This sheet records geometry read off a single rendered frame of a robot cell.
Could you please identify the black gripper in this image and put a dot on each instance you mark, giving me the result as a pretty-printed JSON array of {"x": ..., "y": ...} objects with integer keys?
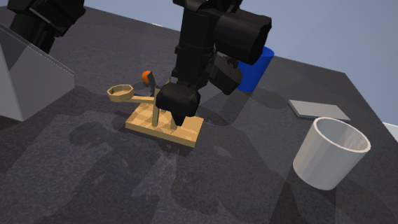
[{"x": 182, "y": 99}]

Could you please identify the blue plastic cup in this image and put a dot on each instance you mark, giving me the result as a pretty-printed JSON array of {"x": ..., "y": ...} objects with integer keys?
[{"x": 251, "y": 75}]

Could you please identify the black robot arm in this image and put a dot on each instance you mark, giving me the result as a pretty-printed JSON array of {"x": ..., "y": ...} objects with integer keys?
[{"x": 237, "y": 33}]

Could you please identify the orange ball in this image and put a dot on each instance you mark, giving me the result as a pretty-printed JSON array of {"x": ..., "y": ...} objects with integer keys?
[{"x": 144, "y": 76}]

